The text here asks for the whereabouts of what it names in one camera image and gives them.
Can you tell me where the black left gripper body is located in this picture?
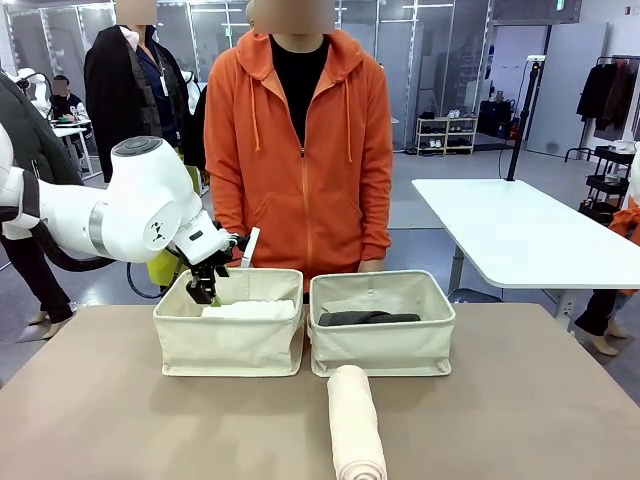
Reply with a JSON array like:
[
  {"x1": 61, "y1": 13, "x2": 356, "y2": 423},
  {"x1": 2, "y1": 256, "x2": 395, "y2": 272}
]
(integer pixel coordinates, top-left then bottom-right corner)
[{"x1": 189, "y1": 245, "x2": 236, "y2": 281}]

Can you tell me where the white towel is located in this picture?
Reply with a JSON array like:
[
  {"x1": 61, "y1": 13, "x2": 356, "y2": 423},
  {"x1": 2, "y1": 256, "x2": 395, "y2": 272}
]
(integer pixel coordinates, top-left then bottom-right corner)
[{"x1": 200, "y1": 298, "x2": 297, "y2": 322}]

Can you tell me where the dark grey towel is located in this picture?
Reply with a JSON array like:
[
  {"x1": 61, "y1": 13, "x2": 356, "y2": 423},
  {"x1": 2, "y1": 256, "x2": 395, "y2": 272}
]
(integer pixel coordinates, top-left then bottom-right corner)
[{"x1": 318, "y1": 310, "x2": 423, "y2": 328}]

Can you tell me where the person's left forearm orange sleeve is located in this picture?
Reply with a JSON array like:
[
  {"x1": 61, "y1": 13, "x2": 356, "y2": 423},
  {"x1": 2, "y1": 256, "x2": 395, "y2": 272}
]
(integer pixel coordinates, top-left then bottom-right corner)
[{"x1": 355, "y1": 162, "x2": 395, "y2": 264}]

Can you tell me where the person's right forearm orange sleeve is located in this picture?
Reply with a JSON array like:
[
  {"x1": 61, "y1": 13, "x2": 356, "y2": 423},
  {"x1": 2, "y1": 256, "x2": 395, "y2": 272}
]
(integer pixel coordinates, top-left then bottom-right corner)
[{"x1": 204, "y1": 159, "x2": 242, "y2": 236}]

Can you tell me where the cream fabric basket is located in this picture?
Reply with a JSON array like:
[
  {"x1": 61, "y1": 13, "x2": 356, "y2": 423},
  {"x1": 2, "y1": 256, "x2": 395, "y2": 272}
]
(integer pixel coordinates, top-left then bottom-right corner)
[
  {"x1": 308, "y1": 269, "x2": 457, "y2": 378},
  {"x1": 152, "y1": 267, "x2": 306, "y2": 378}
]

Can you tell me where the yellow green bag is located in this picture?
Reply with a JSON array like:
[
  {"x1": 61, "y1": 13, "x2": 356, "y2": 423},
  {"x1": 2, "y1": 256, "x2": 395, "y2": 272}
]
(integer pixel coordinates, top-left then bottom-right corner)
[{"x1": 144, "y1": 248, "x2": 180, "y2": 289}]

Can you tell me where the person in orange hoodie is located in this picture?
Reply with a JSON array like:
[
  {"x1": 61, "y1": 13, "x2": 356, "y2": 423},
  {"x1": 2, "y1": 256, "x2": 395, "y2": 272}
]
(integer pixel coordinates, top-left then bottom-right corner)
[{"x1": 203, "y1": 0, "x2": 395, "y2": 294}]

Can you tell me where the pink rolled towel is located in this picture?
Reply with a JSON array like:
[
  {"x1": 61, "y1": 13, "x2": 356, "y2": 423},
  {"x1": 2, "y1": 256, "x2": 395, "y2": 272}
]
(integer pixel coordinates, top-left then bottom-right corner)
[{"x1": 326, "y1": 364, "x2": 389, "y2": 480}]

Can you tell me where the white desk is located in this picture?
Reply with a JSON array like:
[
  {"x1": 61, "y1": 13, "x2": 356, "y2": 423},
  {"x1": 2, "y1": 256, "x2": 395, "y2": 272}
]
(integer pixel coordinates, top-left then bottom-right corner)
[{"x1": 51, "y1": 118, "x2": 95, "y2": 175}]

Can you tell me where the seated person in dark top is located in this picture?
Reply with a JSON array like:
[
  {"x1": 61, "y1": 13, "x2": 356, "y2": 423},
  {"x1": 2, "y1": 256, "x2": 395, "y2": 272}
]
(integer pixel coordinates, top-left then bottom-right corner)
[{"x1": 48, "y1": 74, "x2": 92, "y2": 137}]

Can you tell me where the white humanoid robot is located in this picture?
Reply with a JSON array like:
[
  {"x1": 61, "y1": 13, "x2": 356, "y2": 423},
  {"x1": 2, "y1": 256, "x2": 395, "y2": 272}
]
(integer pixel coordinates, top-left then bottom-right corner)
[{"x1": 12, "y1": 67, "x2": 52, "y2": 121}]

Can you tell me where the wooden shoe rack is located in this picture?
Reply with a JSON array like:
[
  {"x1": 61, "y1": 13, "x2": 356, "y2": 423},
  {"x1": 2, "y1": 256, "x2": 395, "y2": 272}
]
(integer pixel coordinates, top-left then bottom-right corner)
[{"x1": 414, "y1": 114, "x2": 480, "y2": 157}]

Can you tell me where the white table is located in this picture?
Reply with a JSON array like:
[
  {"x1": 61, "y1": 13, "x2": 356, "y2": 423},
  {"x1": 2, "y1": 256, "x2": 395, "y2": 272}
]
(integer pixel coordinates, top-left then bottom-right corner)
[{"x1": 410, "y1": 177, "x2": 640, "y2": 319}]

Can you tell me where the black suitcase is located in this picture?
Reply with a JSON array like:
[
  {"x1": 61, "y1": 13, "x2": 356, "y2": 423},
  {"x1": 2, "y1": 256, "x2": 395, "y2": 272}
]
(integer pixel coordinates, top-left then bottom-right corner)
[{"x1": 477, "y1": 98, "x2": 517, "y2": 139}]

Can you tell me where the black side table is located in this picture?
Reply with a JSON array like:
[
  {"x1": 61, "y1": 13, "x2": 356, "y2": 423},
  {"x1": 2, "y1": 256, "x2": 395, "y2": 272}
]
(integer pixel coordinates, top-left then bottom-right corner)
[{"x1": 563, "y1": 146, "x2": 602, "y2": 164}]

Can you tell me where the black trolley cart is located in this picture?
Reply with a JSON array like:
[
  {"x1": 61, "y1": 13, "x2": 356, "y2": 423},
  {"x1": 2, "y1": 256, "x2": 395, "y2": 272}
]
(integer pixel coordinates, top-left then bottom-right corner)
[{"x1": 581, "y1": 143, "x2": 640, "y2": 222}]

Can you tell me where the clothes rack with dark coats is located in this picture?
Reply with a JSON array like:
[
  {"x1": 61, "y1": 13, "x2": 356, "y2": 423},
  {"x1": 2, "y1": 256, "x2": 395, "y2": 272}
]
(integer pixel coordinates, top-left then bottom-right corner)
[{"x1": 575, "y1": 53, "x2": 640, "y2": 135}]

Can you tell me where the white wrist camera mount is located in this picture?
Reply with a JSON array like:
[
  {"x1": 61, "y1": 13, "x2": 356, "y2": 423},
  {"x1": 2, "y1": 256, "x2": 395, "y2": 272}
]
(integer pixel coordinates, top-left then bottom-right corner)
[{"x1": 241, "y1": 226, "x2": 262, "y2": 270}]

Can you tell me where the black cable hose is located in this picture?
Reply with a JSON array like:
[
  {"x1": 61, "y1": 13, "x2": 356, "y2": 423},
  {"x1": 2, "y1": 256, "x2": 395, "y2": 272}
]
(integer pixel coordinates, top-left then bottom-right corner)
[{"x1": 30, "y1": 222, "x2": 169, "y2": 301}]

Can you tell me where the black camera pole stand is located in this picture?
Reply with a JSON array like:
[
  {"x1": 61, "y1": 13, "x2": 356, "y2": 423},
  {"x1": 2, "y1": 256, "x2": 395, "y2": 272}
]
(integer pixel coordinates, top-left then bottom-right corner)
[{"x1": 504, "y1": 54, "x2": 547, "y2": 182}]

